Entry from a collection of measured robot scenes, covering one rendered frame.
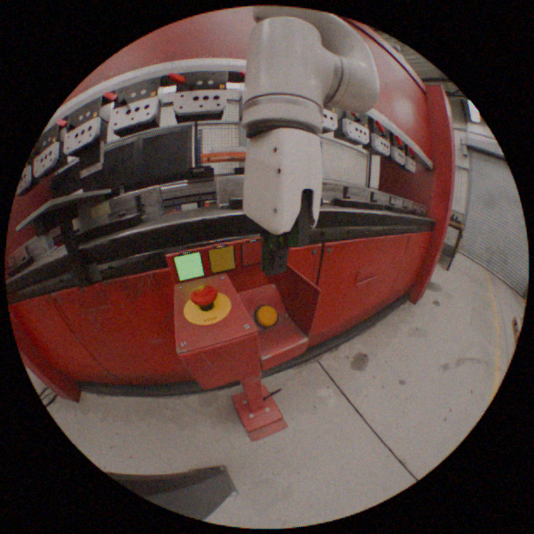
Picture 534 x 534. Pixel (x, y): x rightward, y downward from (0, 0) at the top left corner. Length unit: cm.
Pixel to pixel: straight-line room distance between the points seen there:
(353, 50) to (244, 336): 39
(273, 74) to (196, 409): 112
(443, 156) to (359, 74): 170
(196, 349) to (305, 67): 31
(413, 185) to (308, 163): 178
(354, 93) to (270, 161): 13
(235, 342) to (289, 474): 83
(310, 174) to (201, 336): 21
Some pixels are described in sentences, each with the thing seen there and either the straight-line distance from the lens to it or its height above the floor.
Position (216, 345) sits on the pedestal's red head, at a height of 77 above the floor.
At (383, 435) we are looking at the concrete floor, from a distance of 112.
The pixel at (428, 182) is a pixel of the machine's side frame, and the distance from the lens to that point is 186.
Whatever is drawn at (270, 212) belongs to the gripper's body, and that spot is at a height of 91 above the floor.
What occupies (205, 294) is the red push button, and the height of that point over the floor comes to 81.
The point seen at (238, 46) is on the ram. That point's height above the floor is 148.
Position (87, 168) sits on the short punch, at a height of 110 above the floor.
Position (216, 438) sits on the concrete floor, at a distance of 97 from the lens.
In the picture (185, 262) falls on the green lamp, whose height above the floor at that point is 82.
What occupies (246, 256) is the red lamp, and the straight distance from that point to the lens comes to 32.
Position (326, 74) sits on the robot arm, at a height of 107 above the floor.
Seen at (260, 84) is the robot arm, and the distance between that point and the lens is 18.
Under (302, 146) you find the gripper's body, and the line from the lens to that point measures 15.
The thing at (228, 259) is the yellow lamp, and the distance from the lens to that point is 31.
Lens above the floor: 94
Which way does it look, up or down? 28 degrees down
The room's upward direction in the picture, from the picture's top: straight up
